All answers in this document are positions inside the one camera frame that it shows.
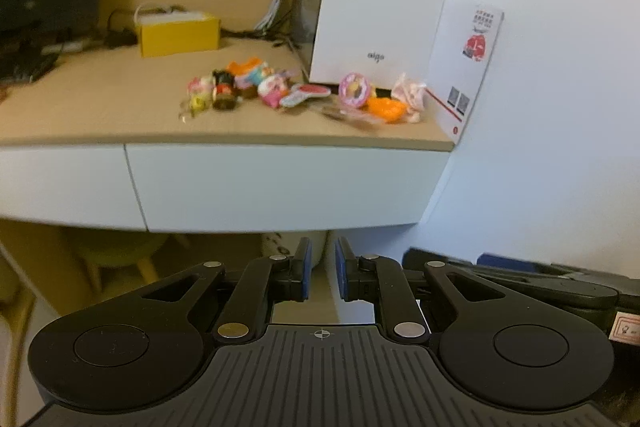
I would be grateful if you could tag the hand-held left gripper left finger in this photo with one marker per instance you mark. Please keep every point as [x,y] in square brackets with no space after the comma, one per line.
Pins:
[306,272]

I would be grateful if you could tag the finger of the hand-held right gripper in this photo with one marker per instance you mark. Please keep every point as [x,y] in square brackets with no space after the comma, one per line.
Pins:
[500,259]
[550,292]

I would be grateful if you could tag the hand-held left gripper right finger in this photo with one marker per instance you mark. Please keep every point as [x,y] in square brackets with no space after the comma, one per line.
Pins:
[340,272]

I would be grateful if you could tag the clear plastic packaging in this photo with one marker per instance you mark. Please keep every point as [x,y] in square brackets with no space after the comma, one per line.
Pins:
[350,116]

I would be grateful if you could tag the colourful toy packet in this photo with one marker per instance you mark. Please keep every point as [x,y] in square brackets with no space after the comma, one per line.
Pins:
[305,94]

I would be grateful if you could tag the pink white plastic wrapper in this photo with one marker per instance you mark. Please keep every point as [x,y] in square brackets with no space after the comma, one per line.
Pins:
[410,94]

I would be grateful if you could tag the small pink white toy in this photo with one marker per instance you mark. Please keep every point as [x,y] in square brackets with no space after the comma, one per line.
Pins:
[200,84]

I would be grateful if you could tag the white bin with panda print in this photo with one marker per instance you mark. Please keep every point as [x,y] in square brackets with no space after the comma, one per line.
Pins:
[272,244]

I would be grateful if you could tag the yellow-green stool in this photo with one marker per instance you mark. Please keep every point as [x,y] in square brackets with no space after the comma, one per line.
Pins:
[115,249]

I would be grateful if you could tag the white envelope with red print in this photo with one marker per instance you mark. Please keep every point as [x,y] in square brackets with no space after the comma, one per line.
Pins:
[467,57]

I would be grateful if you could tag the narrow white drawer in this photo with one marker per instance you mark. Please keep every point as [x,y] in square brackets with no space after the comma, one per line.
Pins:
[65,187]

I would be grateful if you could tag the clear plastic container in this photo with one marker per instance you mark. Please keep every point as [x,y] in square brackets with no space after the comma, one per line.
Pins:
[310,7]

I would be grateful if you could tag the yellow cardboard box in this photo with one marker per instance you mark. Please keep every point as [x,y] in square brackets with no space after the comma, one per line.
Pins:
[180,37]

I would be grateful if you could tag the black keyboard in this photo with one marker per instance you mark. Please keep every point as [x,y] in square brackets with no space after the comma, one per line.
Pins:
[25,62]

